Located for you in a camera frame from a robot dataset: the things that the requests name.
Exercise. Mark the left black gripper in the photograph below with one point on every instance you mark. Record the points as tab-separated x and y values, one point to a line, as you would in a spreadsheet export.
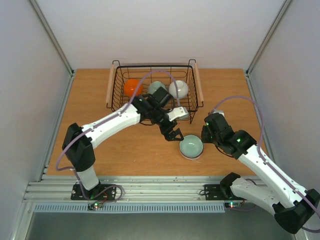
170	137

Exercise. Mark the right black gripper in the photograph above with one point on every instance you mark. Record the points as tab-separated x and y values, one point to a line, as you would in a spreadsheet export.
205	135

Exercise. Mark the celadon green bowl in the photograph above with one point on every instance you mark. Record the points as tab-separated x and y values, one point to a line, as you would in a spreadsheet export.
191	147
154	86

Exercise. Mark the white ceramic bowl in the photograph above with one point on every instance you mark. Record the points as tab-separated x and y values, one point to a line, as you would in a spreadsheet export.
178	89

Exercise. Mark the black wire dish rack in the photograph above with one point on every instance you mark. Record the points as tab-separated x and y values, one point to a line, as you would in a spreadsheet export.
157	75

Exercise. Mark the orange bowl white inside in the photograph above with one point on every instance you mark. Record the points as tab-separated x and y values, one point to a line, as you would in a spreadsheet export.
130	86

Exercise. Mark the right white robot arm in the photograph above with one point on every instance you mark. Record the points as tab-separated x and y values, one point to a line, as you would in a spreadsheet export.
291	204

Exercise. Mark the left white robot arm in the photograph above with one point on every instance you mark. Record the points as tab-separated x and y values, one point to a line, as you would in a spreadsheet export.
80	141

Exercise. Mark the right small circuit board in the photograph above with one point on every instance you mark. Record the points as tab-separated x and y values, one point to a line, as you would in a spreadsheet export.
231	205

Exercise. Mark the small circuit board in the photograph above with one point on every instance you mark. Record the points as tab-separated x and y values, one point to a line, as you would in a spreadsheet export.
94	206
231	205

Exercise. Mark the left small circuit board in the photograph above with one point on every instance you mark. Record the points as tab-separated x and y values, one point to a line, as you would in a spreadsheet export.
94	206

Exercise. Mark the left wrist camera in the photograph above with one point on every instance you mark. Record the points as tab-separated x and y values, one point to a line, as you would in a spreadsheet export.
178	113

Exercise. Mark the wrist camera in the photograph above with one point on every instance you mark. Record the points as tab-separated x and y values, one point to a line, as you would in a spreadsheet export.
178	113
218	112

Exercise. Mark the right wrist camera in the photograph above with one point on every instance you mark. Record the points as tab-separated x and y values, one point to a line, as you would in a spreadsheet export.
218	112

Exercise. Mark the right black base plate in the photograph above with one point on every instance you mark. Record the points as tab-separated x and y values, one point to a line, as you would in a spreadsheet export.
213	192

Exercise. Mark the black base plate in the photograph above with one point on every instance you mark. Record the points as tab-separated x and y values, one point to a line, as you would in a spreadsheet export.
99	193
213	192

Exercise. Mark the blue slotted cable duct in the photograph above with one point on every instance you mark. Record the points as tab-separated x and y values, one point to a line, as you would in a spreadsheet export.
130	208

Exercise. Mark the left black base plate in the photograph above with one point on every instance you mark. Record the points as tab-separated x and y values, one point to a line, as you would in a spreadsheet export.
99	193

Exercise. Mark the aluminium rail frame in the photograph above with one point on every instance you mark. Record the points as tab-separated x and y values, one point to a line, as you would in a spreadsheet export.
56	186

